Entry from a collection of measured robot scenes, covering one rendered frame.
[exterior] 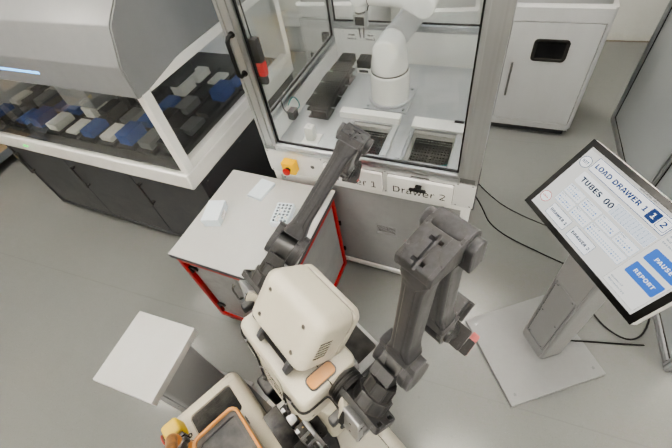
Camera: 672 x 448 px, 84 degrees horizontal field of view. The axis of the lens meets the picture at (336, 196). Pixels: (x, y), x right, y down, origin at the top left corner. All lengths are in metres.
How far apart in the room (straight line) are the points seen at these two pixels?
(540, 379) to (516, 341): 0.20
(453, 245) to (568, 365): 1.79
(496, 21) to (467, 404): 1.72
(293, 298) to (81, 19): 1.38
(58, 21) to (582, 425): 2.83
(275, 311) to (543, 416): 1.65
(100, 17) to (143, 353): 1.27
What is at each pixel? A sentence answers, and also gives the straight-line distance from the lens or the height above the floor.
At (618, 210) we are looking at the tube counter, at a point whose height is 1.11.
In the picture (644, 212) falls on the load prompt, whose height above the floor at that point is 1.15.
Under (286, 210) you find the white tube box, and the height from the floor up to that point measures 0.80.
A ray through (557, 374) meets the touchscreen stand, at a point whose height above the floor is 0.04.
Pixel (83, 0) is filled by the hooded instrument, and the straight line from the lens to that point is 1.85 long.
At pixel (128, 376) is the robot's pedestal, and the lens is 1.72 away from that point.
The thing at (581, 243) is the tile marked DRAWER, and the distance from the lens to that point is 1.49.
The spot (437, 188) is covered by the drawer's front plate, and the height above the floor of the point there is 0.91.
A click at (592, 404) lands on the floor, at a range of 2.37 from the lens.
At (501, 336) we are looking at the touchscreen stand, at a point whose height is 0.04.
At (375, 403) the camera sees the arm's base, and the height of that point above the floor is 1.23.
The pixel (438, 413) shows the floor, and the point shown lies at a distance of 2.18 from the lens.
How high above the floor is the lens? 2.12
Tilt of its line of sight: 47 degrees down
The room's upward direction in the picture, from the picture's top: 11 degrees counter-clockwise
